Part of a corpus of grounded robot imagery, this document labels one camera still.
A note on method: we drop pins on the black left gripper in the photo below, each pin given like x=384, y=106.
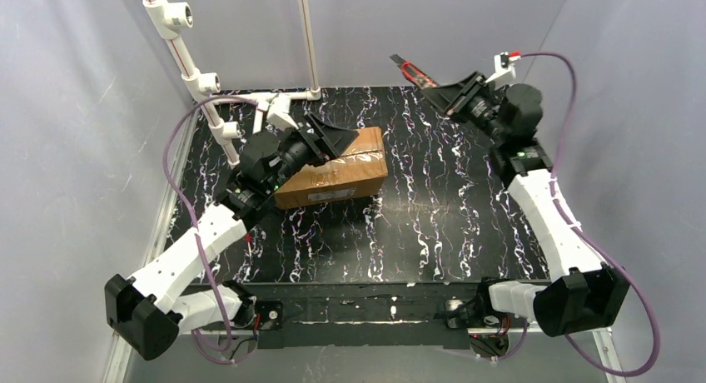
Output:
x=316, y=144

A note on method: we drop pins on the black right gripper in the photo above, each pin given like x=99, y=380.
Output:
x=461, y=97

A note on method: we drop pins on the brown cardboard express box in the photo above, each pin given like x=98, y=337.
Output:
x=359, y=172

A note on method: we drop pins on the red black utility knife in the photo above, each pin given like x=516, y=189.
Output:
x=413, y=74

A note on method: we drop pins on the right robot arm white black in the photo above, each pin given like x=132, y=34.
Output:
x=585, y=292

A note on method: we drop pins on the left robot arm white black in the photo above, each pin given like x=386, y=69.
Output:
x=149, y=309

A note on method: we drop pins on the blue red small screwdriver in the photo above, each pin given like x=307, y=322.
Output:
x=251, y=249

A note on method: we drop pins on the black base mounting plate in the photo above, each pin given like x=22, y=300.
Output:
x=370, y=314

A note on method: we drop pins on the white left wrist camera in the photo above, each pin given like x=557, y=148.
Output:
x=278, y=113

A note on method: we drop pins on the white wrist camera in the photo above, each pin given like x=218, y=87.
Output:
x=504, y=65
x=278, y=113

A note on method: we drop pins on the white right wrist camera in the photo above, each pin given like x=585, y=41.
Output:
x=504, y=65

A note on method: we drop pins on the white pvc pipe frame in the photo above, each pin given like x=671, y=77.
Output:
x=264, y=47

